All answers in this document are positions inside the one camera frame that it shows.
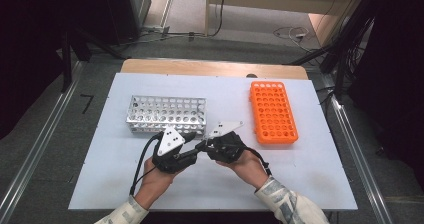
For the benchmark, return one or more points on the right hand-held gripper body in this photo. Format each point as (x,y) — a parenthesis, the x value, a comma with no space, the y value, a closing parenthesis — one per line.
(226,149)

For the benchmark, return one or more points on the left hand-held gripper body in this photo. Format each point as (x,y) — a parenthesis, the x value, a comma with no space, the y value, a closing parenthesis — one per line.
(168,157)

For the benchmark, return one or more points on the metal test tube rack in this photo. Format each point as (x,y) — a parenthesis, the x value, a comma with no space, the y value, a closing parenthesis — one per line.
(166,114)

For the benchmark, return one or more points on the orange test tube rack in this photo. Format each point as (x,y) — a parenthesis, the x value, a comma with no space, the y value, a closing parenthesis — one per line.
(273,114)

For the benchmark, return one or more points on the person's left hand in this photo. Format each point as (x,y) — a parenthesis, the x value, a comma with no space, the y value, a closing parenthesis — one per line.
(156,184)

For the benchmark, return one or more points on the person's right hand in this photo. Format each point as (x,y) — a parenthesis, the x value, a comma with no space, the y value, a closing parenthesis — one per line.
(248,169)

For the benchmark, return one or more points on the white table board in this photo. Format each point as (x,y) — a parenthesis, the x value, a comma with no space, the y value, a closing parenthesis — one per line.
(213,190)

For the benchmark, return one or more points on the wooden table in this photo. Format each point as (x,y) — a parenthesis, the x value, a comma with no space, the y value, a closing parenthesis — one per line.
(206,67)

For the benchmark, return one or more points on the black stand leg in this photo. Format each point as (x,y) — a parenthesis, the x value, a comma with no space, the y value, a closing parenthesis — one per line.
(66,64)

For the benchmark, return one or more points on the black cabinet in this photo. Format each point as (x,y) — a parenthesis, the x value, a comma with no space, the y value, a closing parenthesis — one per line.
(116,10)

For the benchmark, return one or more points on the aluminium floor rail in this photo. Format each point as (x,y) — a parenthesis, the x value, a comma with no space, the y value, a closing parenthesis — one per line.
(363,180)
(43,134)

